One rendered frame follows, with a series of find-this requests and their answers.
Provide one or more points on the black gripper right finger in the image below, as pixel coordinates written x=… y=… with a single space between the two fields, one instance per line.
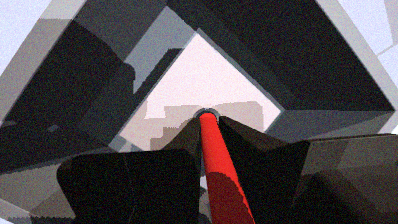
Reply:
x=275 y=175

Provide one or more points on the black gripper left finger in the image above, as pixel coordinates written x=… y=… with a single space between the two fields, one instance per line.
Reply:
x=171 y=174

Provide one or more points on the red peg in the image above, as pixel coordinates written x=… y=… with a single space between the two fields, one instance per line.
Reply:
x=226 y=196

